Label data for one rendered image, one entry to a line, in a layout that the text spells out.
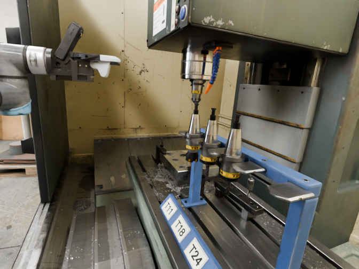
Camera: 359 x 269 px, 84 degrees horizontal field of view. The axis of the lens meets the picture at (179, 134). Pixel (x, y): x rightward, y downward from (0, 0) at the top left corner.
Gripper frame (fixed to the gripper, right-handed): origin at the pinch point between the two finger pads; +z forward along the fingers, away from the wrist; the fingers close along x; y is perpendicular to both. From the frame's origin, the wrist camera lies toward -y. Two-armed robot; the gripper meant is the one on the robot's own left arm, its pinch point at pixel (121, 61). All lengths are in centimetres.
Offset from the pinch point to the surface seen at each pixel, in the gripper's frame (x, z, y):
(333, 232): 15, 101, 72
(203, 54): -7.1, 31.3, -5.8
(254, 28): 17.6, 35.2, -10.4
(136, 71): -114, 17, -2
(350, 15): 14, 76, -21
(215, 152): 24.6, 23.6, 23.4
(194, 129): 8.5, 23.8, 20.8
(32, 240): -4, -31, 65
